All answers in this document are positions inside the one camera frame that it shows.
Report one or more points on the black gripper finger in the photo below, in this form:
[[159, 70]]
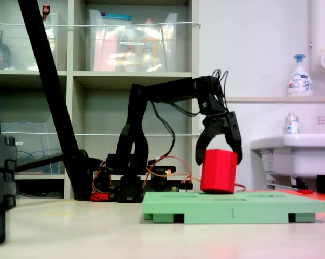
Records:
[[235, 135], [200, 151]]

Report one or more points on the red octagonal pillar block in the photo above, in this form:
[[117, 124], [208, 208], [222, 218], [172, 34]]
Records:
[[218, 172]]

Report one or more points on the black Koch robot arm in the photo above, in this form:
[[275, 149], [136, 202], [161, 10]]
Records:
[[165, 93]]

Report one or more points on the red printed arm base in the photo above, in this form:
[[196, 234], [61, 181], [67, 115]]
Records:
[[100, 196]]

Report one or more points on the black clamp block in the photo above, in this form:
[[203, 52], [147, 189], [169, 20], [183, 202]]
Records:
[[159, 183]]

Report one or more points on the small circuit board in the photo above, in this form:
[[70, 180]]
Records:
[[187, 186]]

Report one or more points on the small silver capped bottle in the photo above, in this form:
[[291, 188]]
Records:
[[291, 126]]

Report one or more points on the green shape sorter board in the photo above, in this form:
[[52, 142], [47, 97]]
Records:
[[205, 210]]

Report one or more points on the beige shelf unit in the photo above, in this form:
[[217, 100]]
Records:
[[165, 76]]

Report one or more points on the white sink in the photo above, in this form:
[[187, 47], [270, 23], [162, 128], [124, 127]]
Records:
[[307, 156]]

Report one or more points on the white soap pump bottle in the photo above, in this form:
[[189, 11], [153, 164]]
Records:
[[299, 83]]

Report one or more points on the clear storage bin with bottles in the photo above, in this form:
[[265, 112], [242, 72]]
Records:
[[130, 48]]

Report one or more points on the black tripod brace bar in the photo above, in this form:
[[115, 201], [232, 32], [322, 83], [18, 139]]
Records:
[[38, 163]]

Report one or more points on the black tripod leg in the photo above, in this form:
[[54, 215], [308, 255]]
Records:
[[43, 54]]

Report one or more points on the bottle with dark red cap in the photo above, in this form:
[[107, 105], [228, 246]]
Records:
[[45, 10]]

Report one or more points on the black notched stack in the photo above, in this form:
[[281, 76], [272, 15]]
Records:
[[0, 189]]

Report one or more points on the dark glass bottle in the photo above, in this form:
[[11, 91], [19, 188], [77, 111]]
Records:
[[1, 54]]

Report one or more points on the black sink bracket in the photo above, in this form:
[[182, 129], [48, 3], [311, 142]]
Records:
[[301, 183]]

